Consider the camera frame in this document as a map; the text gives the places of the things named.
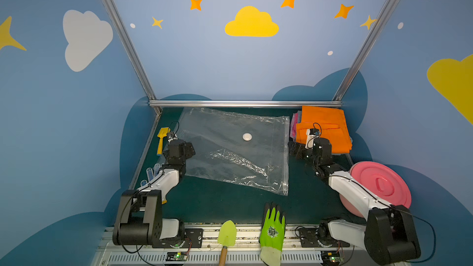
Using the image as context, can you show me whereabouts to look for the pink trousers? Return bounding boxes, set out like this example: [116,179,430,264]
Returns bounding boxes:
[289,111,302,140]

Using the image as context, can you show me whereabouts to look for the clear plastic vacuum bag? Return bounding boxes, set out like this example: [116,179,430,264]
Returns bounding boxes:
[161,107,290,196]

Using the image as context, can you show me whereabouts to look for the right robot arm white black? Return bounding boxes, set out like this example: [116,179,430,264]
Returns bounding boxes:
[288,138,421,266]

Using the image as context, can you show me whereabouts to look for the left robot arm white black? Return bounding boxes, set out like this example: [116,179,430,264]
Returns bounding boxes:
[113,139,195,248]

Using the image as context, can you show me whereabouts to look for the white bag vacuum valve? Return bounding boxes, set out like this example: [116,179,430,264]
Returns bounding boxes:
[242,133,253,142]

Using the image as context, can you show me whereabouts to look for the yellow toy shovel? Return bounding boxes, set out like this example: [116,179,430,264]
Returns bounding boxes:
[156,127,171,155]

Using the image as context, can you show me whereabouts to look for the blue dotted white glove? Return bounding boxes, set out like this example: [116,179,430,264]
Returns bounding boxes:
[139,163,167,204]

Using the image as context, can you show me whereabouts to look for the pink bucket with lid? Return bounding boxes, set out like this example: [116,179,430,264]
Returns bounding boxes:
[349,161,412,208]

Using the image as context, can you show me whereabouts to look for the green black work glove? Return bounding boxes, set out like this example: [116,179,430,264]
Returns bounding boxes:
[259,203,286,266]

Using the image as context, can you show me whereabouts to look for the green garden trowel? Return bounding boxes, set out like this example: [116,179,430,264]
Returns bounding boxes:
[218,220,237,266]

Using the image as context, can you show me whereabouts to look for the left controller board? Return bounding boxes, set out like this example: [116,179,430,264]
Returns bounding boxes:
[165,252,188,262]

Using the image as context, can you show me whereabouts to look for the controller board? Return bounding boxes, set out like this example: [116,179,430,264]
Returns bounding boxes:
[165,252,188,262]
[321,251,344,266]

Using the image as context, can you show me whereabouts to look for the right controller board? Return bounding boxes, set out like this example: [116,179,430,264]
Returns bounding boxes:
[321,251,344,266]

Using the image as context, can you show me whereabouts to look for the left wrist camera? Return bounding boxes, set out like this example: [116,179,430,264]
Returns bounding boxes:
[166,131,177,142]

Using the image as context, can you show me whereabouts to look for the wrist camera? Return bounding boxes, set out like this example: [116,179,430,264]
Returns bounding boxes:
[305,128,321,149]
[166,131,177,142]

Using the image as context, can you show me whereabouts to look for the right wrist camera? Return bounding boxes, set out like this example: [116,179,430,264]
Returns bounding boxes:
[305,128,321,149]

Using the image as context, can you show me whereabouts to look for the aluminium frame rail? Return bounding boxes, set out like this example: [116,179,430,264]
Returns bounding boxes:
[149,100,342,108]

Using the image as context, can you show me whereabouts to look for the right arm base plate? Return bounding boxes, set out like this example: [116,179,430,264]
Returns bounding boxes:
[294,226,351,248]

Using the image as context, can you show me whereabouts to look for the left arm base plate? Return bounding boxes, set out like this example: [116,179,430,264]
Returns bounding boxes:
[152,228,204,249]

